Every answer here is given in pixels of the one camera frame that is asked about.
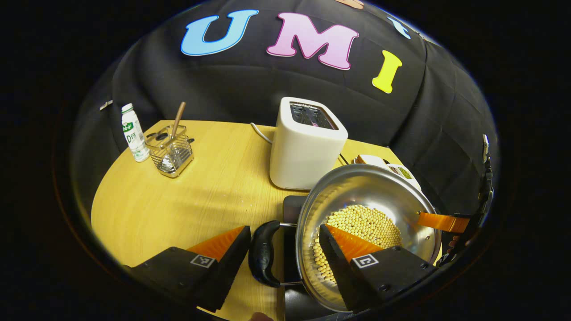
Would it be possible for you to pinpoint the pile of soybeans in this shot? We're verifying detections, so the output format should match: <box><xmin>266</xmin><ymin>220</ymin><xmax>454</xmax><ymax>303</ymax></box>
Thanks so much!
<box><xmin>312</xmin><ymin>204</ymin><xmax>403</xmax><ymax>284</ymax></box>

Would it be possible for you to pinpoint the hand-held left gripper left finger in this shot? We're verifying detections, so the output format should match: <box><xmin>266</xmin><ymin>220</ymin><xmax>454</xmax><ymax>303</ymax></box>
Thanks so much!
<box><xmin>123</xmin><ymin>225</ymin><xmax>252</xmax><ymax>313</ymax></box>

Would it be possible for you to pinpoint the wire mesh utensil holder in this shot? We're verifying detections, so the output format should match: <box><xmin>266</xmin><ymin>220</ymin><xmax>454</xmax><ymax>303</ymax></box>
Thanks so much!
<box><xmin>145</xmin><ymin>125</ymin><xmax>195</xmax><ymax>179</ymax></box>

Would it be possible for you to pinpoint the steel pot with black handle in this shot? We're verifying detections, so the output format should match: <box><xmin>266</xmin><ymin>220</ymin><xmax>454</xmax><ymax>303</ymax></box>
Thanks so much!
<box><xmin>248</xmin><ymin>164</ymin><xmax>443</xmax><ymax>313</ymax></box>

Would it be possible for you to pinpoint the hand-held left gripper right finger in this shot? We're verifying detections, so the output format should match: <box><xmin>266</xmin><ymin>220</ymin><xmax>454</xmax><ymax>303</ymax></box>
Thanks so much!
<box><xmin>318</xmin><ymin>224</ymin><xmax>439</xmax><ymax>313</ymax></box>

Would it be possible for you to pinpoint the black induction cooktop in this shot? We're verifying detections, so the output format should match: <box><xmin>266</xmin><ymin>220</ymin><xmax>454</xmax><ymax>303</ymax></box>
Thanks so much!
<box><xmin>282</xmin><ymin>195</ymin><xmax>331</xmax><ymax>321</ymax></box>

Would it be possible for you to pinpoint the white power cable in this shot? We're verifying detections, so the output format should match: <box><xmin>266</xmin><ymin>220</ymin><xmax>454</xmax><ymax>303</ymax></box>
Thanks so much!
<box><xmin>250</xmin><ymin>123</ymin><xmax>273</xmax><ymax>144</ymax></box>

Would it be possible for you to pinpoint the sandwich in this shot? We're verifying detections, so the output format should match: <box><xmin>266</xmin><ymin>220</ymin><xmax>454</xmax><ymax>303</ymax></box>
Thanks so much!
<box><xmin>356</xmin><ymin>154</ymin><xmax>389</xmax><ymax>168</ymax></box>

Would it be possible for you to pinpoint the small dish of beans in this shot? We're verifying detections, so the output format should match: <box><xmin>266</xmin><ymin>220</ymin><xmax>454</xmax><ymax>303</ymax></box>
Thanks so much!
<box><xmin>387</xmin><ymin>164</ymin><xmax>422</xmax><ymax>190</ymax></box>

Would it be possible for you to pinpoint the white drink bottle green cap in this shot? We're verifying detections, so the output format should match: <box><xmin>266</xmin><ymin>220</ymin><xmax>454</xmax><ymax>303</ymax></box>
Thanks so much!
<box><xmin>121</xmin><ymin>103</ymin><xmax>150</xmax><ymax>163</ymax></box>

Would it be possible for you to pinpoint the white toaster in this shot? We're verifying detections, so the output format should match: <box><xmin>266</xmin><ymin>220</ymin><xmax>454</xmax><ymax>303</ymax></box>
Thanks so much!
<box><xmin>269</xmin><ymin>97</ymin><xmax>348</xmax><ymax>191</ymax></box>

